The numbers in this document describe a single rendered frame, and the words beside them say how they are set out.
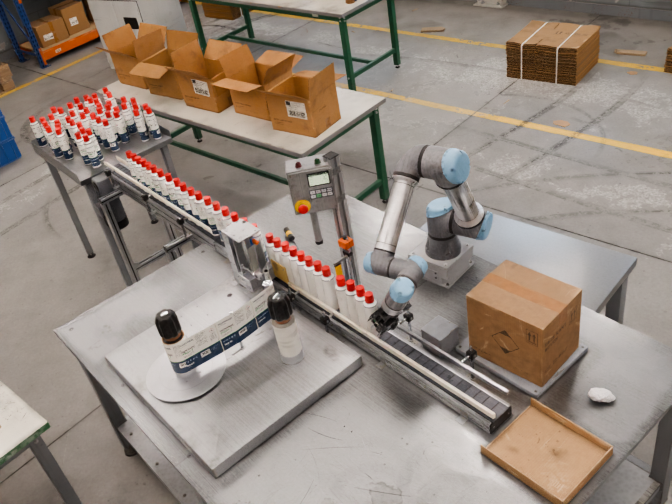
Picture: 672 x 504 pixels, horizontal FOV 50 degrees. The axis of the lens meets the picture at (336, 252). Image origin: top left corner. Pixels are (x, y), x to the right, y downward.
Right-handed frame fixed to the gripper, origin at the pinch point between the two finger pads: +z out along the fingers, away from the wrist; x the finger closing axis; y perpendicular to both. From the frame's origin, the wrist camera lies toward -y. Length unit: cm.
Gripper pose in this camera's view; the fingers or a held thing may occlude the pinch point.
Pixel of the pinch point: (382, 327)
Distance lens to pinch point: 268.1
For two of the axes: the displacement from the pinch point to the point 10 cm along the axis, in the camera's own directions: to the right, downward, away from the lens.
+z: -1.9, 5.1, 8.4
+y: -7.4, 4.9, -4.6
